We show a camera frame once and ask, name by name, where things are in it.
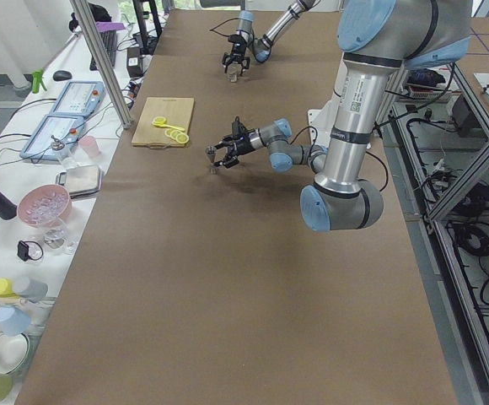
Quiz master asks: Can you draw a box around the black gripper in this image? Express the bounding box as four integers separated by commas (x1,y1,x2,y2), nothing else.
222,41,250,76
212,130,261,169

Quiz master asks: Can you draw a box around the steel double jigger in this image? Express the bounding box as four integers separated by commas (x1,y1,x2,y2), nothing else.
205,146,218,175

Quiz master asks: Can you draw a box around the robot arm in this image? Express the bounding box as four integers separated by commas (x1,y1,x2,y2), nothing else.
212,1,472,232
221,0,320,83

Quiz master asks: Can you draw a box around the pink cup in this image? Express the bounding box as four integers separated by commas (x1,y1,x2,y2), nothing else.
78,135,100,158

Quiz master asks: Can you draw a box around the grey cup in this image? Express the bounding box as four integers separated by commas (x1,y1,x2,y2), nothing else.
12,276,48,302

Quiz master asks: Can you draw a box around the yellow cup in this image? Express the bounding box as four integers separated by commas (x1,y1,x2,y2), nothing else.
0,278,15,297

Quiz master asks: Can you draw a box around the blue cup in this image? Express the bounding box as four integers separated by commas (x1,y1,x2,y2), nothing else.
0,305,31,336

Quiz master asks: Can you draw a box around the end lemon slice in row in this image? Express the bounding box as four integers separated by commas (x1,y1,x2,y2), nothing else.
175,132,189,144

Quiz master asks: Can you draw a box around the middle lemon slice in row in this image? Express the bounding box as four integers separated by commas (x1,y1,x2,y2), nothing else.
171,130,183,140

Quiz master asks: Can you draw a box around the lemon slice on knife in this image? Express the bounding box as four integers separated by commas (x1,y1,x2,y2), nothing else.
152,116,167,127

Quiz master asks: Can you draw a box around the metal tray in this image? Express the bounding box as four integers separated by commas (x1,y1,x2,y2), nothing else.
56,165,104,198

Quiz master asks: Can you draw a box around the far teach pendant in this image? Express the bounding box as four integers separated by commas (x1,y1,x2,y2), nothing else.
51,81,105,118

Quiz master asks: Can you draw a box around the teach pendant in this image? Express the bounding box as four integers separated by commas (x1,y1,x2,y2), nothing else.
51,81,105,118
19,115,85,162

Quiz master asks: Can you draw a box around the near teach pendant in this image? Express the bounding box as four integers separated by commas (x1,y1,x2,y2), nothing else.
19,115,85,162

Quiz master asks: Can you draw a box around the wine glass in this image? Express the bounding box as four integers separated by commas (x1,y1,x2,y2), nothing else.
40,217,78,255

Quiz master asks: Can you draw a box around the pink bowl with ice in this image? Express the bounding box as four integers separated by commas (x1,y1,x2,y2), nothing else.
17,184,72,227

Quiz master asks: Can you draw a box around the white bowl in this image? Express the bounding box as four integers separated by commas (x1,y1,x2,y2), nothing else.
0,334,30,375

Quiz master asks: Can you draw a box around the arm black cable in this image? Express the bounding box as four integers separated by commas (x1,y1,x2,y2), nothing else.
208,16,250,43
288,124,391,195

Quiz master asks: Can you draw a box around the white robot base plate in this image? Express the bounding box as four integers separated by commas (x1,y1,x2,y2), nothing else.
308,107,336,148

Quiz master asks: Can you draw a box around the aluminium frame post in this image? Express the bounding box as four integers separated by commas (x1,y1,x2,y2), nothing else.
70,0,133,129

